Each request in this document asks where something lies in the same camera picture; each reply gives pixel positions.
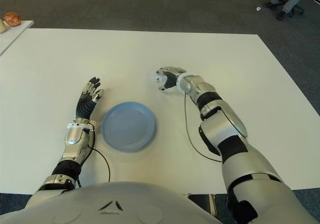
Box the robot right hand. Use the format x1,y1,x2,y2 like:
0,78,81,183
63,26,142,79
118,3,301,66
154,65,188,91

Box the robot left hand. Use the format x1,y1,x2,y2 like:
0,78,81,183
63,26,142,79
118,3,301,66
75,77,105,121

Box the white charger block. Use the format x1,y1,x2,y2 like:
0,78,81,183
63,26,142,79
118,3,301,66
150,70,168,85

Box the blue round plate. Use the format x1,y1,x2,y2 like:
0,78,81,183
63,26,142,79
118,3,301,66
101,102,158,152

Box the white side table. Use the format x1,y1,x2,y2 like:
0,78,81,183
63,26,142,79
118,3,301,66
0,20,35,57

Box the grey robot torso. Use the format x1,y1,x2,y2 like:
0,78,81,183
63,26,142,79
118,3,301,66
0,181,223,224

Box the seated person grey trousers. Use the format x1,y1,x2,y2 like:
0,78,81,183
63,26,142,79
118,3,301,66
263,0,316,21

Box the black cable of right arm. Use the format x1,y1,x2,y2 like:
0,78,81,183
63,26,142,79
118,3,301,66
184,92,223,163

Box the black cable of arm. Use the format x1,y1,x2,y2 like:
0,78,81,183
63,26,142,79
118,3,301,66
77,127,111,187
184,92,223,163

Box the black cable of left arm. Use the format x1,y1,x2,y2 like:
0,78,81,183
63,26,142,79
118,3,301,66
77,127,111,187

